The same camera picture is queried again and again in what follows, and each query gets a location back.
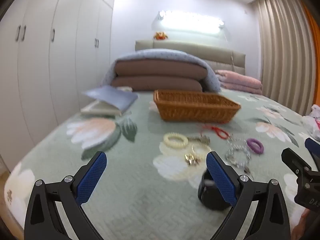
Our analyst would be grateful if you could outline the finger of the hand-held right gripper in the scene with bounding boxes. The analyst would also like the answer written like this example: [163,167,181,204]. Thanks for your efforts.
[281,148,313,175]
[304,137,320,170]

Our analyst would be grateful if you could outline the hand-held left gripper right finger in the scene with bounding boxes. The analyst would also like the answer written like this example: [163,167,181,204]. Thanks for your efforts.
[205,151,292,240]

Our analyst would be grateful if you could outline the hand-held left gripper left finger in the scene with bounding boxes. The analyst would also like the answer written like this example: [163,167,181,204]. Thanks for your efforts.
[24,151,108,240]

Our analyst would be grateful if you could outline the gold jewelry piece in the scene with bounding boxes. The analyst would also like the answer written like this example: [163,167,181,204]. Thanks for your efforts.
[184,144,204,167]

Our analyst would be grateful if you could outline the purple coil hair tie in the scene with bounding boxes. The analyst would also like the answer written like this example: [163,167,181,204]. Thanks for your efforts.
[247,138,264,153]

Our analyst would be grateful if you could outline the cream beaded bracelet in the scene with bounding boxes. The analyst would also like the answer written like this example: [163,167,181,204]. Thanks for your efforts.
[164,132,188,148]

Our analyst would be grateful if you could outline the brown wicker basket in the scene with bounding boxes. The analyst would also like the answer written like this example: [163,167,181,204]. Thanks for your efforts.
[153,89,242,125]

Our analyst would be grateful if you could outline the white plastic bag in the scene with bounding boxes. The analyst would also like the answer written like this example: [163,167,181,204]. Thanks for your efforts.
[301,104,320,140]

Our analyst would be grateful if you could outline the silver keys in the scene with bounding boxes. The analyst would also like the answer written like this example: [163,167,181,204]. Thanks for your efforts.
[186,135,210,144]

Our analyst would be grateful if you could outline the green floral bedspread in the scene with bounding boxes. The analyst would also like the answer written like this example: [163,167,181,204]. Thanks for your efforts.
[4,89,320,240]

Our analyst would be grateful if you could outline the blue notebook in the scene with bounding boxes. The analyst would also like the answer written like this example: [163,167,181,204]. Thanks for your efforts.
[82,85,139,112]

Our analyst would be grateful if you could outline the orange curtain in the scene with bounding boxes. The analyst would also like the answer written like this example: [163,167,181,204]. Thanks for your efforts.
[300,0,320,105]

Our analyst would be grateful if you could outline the pink folded blanket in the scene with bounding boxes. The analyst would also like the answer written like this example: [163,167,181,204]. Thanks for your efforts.
[215,69,263,95]

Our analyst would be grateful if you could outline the beige pleated curtain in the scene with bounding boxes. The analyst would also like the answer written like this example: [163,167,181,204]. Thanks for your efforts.
[250,0,315,117]

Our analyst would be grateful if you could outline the brown pillow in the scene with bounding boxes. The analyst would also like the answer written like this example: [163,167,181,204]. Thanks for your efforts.
[114,60,208,80]
[111,76,203,92]

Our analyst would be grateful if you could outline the white wardrobe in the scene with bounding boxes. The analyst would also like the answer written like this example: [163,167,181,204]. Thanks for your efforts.
[0,0,117,173]

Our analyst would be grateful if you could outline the folded brown and blue quilts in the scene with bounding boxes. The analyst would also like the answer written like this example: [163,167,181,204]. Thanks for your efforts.
[101,49,222,93]

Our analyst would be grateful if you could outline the clear crystal bead bracelet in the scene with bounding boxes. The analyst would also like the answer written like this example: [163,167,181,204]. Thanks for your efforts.
[225,136,252,168]

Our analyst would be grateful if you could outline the red string bracelet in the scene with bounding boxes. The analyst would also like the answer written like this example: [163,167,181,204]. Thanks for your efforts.
[200,124,230,140]

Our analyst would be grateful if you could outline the white hanging cord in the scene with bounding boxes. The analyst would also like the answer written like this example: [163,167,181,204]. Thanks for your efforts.
[230,51,237,73]

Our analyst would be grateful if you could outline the bright wall light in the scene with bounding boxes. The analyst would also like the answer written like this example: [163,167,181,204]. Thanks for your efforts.
[158,10,225,34]

